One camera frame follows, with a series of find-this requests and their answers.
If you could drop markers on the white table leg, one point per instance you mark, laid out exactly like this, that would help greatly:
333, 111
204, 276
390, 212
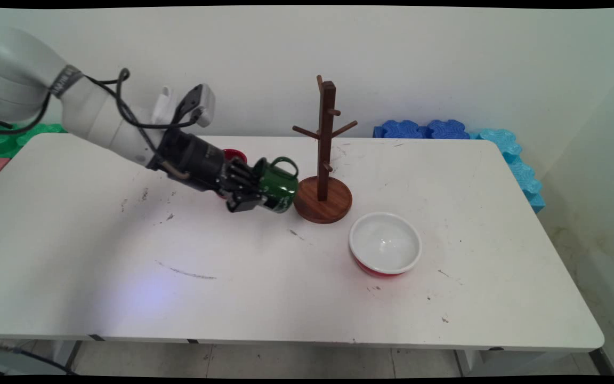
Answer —
477, 362

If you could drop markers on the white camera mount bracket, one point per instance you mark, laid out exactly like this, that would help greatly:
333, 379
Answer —
162, 106

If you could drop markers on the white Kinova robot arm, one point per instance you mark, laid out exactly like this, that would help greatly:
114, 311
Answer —
88, 114

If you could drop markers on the green foam mat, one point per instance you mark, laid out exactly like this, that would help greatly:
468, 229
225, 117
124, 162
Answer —
6, 141

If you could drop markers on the white bowl with red outside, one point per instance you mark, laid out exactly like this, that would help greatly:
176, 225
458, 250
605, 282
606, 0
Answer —
385, 242

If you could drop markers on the red enamel mug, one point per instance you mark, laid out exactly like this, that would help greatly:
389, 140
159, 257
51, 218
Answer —
235, 156

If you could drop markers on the wooden mug tree stand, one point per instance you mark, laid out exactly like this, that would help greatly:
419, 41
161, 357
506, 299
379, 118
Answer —
326, 138

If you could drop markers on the cyan foam mat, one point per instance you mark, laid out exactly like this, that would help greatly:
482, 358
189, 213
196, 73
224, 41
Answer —
520, 170

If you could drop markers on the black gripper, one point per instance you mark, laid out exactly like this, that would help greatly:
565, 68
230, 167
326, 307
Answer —
195, 160

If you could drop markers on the dark blue foam mat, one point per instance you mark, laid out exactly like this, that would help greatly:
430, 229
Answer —
400, 129
447, 129

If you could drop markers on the green enamel mug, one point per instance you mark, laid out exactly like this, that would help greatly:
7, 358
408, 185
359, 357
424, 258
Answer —
277, 186

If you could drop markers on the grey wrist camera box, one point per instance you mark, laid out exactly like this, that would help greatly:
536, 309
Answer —
203, 104

